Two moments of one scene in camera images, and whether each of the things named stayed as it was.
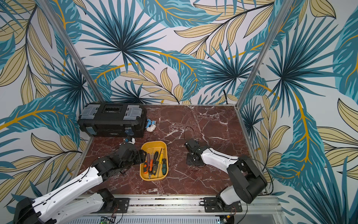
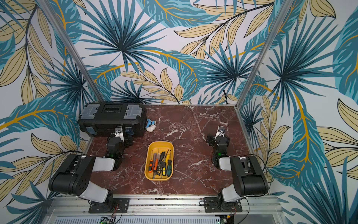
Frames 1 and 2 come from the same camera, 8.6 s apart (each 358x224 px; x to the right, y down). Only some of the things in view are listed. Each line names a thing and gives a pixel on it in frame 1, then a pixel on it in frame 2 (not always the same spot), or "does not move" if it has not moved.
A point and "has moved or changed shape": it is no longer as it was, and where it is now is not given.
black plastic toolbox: x=111 y=119 does not move
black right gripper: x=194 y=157 -> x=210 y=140
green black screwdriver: x=164 y=167 -> x=169 y=168
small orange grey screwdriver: x=145 y=167 -> x=150 y=166
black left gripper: x=140 y=156 -> x=130 y=140
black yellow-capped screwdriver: x=156 y=155 -> x=161 y=156
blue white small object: x=151 y=125 does not move
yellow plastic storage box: x=157 y=145 has moved or changed shape
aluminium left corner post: x=71 y=49 does not move
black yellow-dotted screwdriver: x=156 y=164 has moved or changed shape
